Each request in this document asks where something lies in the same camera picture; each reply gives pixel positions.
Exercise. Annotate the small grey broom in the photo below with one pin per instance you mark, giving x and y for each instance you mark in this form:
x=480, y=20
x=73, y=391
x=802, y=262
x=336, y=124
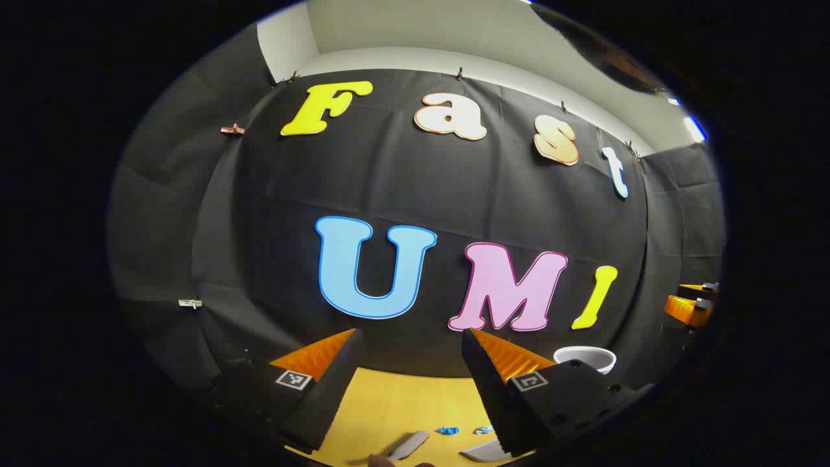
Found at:
x=410, y=445

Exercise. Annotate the light blue paper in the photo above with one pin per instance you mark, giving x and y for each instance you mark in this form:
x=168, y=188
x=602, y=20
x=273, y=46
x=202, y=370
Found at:
x=483, y=429

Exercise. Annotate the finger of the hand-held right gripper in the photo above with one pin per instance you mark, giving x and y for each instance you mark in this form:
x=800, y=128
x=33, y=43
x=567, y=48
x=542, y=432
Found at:
x=697, y=290
x=687, y=311

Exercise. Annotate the white clip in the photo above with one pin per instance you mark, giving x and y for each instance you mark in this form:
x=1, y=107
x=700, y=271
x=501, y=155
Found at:
x=190, y=303

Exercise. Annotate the wooden desktop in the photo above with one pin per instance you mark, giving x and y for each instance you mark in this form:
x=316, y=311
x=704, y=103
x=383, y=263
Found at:
x=402, y=402

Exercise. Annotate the pink clip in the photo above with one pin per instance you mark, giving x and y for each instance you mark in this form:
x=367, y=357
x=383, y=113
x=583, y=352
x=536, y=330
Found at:
x=232, y=130

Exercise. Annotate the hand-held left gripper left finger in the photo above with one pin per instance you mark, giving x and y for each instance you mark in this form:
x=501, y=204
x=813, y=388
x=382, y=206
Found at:
x=324, y=402

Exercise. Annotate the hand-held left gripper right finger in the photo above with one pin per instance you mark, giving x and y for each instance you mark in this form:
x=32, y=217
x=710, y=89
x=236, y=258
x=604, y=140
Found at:
x=493, y=402

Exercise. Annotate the ceiling light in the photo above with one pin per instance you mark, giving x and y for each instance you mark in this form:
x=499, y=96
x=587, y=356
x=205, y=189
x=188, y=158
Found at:
x=694, y=128

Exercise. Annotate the dark blue paper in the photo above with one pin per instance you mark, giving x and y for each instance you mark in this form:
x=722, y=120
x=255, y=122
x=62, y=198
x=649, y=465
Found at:
x=447, y=430

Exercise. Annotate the white garbage bin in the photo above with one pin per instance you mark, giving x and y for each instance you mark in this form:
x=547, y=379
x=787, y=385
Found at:
x=583, y=355

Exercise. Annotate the grey dustpan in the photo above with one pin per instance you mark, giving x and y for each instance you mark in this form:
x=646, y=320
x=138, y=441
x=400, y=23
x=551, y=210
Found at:
x=483, y=451

